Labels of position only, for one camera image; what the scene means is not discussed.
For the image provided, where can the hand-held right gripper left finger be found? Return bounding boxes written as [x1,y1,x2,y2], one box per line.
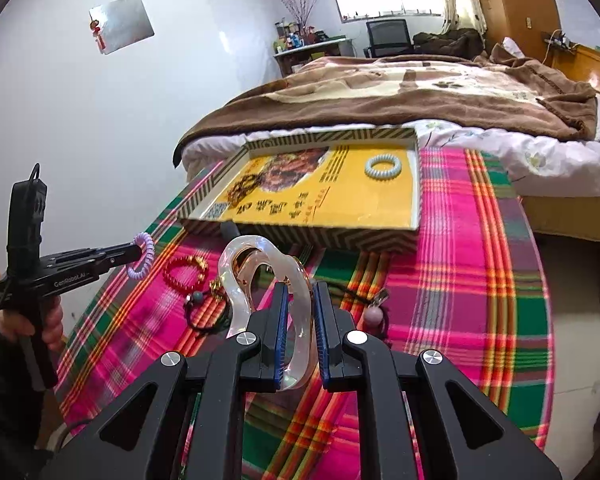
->
[40,282,291,480]

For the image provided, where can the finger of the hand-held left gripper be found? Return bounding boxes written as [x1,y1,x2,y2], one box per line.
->
[97,251,145,275]
[44,243,140,263]

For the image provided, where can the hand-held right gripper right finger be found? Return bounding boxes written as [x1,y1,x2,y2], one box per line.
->
[312,280,563,480]

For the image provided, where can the purple spiral hair tie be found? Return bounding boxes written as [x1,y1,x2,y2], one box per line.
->
[126,232,156,281]

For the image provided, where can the translucent hair claw clip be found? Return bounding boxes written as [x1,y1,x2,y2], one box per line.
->
[217,234,321,392]

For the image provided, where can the red bead bracelet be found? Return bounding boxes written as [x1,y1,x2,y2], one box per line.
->
[162,255,210,292]

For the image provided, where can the black hair tie pink bead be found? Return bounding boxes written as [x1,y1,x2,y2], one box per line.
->
[325,282,393,346]

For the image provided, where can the black hair tie green bead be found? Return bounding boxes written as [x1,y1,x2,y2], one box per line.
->
[184,280,236,336]

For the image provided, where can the yellow printed shallow box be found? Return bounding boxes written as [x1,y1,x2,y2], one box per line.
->
[177,127,422,253]

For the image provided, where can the person's left hand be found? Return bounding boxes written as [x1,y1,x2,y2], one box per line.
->
[0,301,65,353]

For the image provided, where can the pink plaid tablecloth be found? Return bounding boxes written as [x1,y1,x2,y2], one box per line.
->
[55,147,553,480]

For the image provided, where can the red hanging ornament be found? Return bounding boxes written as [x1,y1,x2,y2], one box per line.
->
[90,16,106,53]

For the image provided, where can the brown blanket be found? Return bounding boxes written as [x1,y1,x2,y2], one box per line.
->
[172,42,600,171]

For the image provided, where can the cluttered desk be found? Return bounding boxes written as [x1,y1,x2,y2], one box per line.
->
[274,37,356,78]

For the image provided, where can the group of bottles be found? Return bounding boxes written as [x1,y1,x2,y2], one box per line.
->
[274,20,331,53]

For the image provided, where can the black office chair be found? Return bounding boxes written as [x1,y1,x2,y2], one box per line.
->
[364,19,415,58]

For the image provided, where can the dried branches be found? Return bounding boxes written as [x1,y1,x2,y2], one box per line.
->
[280,0,328,28]

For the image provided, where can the dark brown cloth pile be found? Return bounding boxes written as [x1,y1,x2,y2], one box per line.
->
[412,29,486,56]

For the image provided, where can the window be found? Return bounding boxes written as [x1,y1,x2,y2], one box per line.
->
[330,0,446,23]

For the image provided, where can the wooden wardrobe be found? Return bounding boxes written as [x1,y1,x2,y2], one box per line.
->
[467,0,563,56]

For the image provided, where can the dark bead bracelet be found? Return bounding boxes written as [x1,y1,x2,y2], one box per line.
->
[227,175,266,208]

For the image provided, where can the light blue spiral hair tie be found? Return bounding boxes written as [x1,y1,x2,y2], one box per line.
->
[364,155,400,181]

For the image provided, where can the silver wall poster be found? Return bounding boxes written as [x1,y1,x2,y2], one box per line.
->
[89,0,156,55]

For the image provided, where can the wooden bed frame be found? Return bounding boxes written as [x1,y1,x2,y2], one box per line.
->
[520,42,600,243]

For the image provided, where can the power strip with cables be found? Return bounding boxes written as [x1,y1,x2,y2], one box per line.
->
[542,30,578,53]

